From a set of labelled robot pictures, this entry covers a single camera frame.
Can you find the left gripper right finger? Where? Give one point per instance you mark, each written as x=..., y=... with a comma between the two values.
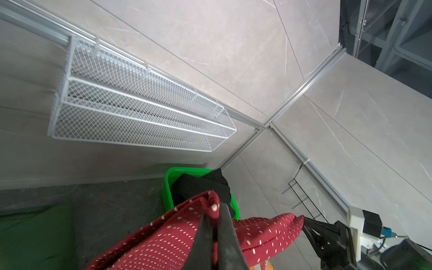
x=230, y=256

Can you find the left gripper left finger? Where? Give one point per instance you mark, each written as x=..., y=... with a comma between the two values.
x=201, y=253

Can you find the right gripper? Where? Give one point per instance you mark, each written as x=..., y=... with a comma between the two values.
x=334, y=246

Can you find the red polka dot skirt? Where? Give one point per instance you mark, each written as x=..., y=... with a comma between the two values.
x=165, y=243

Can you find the green skirt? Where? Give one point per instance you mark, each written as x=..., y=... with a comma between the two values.
x=40, y=238

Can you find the orange plush toy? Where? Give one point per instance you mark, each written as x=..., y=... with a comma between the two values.
x=266, y=265

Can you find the green plastic basket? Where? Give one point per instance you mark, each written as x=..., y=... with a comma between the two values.
x=173, y=173

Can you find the black skirt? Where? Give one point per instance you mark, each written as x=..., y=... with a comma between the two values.
x=187, y=186

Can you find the white wire wall basket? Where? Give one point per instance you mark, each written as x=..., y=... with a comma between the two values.
x=106, y=98

